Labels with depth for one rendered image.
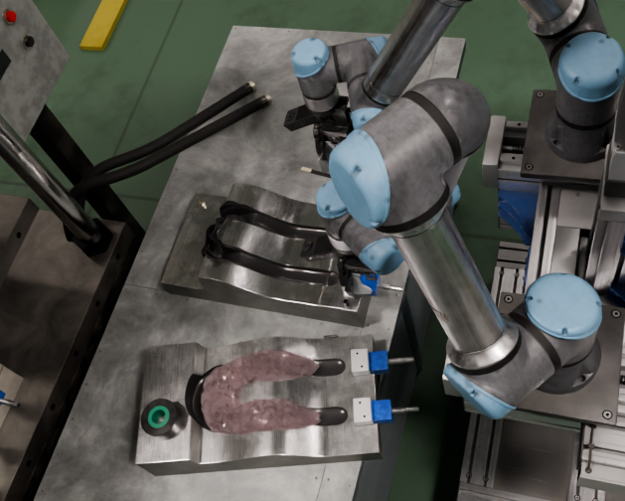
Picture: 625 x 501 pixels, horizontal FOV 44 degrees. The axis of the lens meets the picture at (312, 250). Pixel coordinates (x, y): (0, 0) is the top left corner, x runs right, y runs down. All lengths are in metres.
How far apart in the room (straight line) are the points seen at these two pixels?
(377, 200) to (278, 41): 1.42
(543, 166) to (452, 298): 0.61
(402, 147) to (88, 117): 2.71
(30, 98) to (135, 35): 1.83
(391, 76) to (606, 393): 0.67
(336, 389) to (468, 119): 0.82
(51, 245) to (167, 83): 1.50
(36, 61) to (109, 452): 0.95
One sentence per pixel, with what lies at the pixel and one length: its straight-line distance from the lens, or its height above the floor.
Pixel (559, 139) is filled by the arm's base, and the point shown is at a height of 1.07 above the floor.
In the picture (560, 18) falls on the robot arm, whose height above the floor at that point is 1.28.
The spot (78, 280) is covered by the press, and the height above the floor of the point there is 0.78.
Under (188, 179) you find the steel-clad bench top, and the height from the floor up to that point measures 0.80.
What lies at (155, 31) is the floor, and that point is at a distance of 3.79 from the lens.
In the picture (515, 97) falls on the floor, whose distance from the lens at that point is 3.12.
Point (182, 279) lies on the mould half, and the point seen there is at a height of 0.86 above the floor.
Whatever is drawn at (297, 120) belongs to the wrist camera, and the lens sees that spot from 1.73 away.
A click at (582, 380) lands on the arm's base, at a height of 1.05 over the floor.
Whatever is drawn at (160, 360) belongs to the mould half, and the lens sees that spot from 1.75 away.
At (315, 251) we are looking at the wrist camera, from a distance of 1.59.
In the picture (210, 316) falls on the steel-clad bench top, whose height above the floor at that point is 0.80.
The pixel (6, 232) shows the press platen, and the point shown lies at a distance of 1.94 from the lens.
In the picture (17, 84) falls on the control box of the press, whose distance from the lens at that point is 2.00.
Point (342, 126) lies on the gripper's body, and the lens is 1.70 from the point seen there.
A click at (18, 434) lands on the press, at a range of 2.00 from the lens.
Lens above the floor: 2.40
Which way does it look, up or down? 58 degrees down
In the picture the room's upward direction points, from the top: 24 degrees counter-clockwise
